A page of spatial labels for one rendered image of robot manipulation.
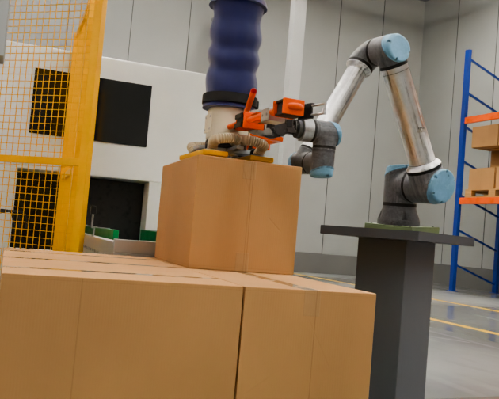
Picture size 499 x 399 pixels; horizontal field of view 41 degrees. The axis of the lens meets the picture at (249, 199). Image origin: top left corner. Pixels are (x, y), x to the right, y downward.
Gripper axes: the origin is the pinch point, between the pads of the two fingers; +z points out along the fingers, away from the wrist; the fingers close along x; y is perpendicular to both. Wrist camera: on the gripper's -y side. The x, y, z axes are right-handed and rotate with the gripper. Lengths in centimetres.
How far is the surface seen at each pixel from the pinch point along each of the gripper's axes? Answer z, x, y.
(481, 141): -675, 138, 666
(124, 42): -114, 278, 955
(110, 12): -84, 326, 952
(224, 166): 10.9, -18.1, -4.0
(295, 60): -171, 123, 341
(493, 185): -676, 62, 633
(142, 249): 23, -52, 63
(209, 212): 15.1, -34.8, -3.9
